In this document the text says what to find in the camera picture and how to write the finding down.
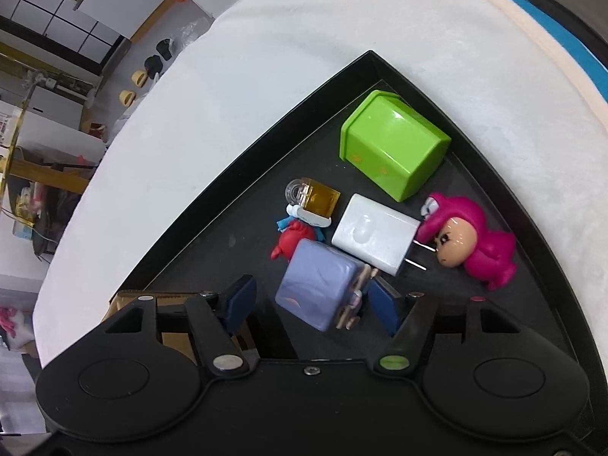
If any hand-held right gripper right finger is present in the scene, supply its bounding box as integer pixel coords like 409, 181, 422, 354
368, 277, 524, 377

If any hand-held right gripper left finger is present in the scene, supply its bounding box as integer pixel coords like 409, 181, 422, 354
101, 274, 260, 376

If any small beige figure toy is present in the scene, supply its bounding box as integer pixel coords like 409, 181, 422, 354
335, 266, 381, 331

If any black plastic tray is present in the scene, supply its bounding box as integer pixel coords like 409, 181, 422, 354
114, 50, 606, 452

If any white plug charger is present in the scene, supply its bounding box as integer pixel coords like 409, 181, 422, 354
331, 193, 427, 277

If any purple cube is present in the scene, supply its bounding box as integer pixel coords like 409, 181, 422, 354
275, 238, 366, 333

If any brown cardboard box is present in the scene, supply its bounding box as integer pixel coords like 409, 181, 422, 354
102, 289, 260, 363

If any red blue figure toy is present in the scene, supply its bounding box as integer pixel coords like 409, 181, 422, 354
271, 203, 334, 261

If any pink hooded doll figure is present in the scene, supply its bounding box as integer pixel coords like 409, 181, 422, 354
415, 192, 518, 291

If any small perfume bottle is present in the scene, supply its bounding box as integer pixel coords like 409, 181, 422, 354
284, 177, 342, 218

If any green plastic box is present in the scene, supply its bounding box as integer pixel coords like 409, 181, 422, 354
338, 89, 452, 203

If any pink cloth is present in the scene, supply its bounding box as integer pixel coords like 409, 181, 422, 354
0, 306, 22, 345

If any yellow table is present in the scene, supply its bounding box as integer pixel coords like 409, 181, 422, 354
0, 50, 96, 260

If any clear plastic bag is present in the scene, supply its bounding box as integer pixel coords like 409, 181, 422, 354
173, 18, 214, 53

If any blue blanket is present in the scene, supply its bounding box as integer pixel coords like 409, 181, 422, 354
468, 0, 608, 84

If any white cabinet with black frame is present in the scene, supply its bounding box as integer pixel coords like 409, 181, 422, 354
0, 0, 127, 74

